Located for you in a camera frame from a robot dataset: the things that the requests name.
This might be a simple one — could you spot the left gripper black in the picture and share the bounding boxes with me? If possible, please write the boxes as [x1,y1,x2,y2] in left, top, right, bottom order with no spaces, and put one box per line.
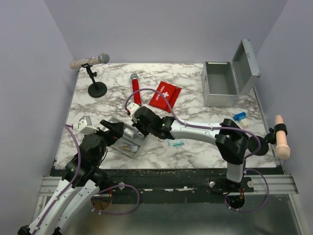
[85,119,124,166]

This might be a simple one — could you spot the gauze bandage roll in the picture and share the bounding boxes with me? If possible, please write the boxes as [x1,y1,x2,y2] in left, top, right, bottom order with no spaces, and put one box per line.
[124,128,142,139]

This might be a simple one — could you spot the grey plastic divided tray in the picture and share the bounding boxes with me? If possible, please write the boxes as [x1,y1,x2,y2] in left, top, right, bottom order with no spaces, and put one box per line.
[112,123,146,158]

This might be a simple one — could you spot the cotton swabs bag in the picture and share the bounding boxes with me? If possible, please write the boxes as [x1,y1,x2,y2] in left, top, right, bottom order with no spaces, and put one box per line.
[120,142,139,152]

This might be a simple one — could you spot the red first aid pouch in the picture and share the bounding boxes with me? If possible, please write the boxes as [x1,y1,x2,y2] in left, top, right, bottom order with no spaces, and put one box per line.
[149,81,181,112]

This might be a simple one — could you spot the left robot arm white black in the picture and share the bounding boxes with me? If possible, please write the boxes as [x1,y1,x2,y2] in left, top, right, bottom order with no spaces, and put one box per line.
[18,120,124,235]

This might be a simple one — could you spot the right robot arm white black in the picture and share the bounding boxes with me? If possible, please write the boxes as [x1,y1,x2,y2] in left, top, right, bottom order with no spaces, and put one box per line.
[127,103,252,192]

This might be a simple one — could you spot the grey metal medicine case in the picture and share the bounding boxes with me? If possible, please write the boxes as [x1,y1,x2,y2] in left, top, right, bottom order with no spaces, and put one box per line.
[201,39,261,107]

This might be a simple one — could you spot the teal white wipe packet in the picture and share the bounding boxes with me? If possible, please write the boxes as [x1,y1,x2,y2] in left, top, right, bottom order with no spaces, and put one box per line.
[167,140,185,147]

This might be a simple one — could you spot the black microphone stand left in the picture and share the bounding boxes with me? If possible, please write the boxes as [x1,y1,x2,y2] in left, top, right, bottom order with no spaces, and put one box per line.
[81,63,107,98]

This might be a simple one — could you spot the red glitter microphone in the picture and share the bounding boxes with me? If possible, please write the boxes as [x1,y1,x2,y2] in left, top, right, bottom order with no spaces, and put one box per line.
[130,73,141,106]

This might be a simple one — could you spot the silver glitter microphone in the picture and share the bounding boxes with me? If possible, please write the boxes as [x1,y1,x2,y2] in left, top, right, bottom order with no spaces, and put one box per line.
[69,53,110,69]

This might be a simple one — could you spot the blue white small box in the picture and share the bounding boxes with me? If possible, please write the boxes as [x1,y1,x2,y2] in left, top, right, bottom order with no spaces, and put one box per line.
[233,112,249,127]

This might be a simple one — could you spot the beige microphone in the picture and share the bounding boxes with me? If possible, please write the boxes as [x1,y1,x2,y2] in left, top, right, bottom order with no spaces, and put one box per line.
[274,115,291,160]

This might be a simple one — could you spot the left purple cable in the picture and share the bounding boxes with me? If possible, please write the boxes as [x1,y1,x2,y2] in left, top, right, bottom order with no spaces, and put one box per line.
[24,123,140,235]

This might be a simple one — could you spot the purple cable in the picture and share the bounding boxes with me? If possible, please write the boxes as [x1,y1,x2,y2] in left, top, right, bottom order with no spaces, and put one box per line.
[24,123,140,235]
[124,88,269,213]

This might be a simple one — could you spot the black mounting rail base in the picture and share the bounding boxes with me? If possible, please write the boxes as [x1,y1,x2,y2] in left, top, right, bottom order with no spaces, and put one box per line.
[50,166,255,205]

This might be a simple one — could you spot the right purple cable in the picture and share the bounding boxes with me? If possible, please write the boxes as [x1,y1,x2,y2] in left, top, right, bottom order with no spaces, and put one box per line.
[124,88,269,213]

